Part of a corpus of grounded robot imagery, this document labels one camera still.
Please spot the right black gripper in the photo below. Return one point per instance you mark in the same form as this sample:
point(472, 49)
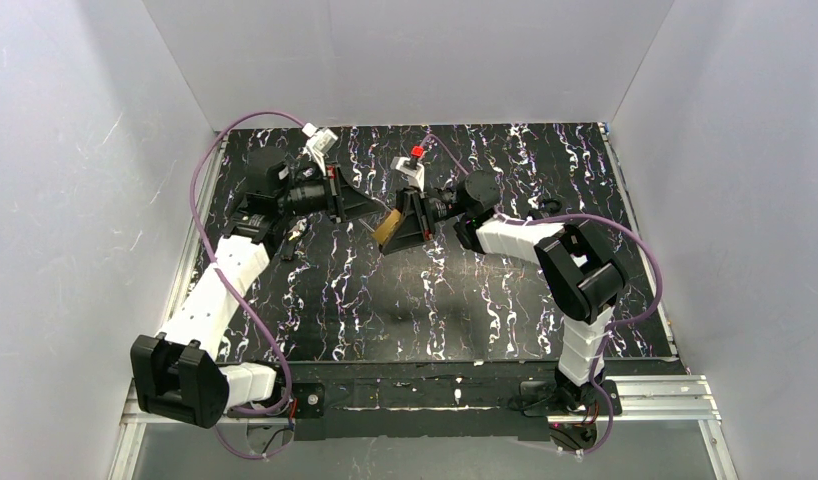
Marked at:
point(420, 213)

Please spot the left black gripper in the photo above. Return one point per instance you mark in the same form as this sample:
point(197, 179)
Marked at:
point(338, 196)

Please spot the brass padlock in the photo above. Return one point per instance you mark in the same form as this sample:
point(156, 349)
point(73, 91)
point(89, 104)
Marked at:
point(385, 230)

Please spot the black key fob with lanyard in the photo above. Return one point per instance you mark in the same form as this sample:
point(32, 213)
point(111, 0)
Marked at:
point(293, 239)

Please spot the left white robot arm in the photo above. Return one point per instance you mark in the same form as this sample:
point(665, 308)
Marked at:
point(175, 371)

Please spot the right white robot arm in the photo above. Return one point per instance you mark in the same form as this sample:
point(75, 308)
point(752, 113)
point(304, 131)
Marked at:
point(583, 276)

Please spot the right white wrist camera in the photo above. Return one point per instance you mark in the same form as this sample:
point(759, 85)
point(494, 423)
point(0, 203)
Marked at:
point(411, 167)

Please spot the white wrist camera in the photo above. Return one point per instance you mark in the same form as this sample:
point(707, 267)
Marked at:
point(411, 167)
point(319, 142)

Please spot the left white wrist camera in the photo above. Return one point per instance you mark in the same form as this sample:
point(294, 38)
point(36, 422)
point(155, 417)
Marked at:
point(319, 142)

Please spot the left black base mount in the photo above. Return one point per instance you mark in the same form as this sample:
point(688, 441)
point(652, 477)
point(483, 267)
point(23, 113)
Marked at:
point(307, 401)

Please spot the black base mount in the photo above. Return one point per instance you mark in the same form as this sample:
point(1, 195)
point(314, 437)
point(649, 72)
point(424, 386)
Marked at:
point(307, 401)
point(560, 396)

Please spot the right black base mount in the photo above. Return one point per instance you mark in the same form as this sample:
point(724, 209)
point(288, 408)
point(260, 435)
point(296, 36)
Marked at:
point(560, 396)

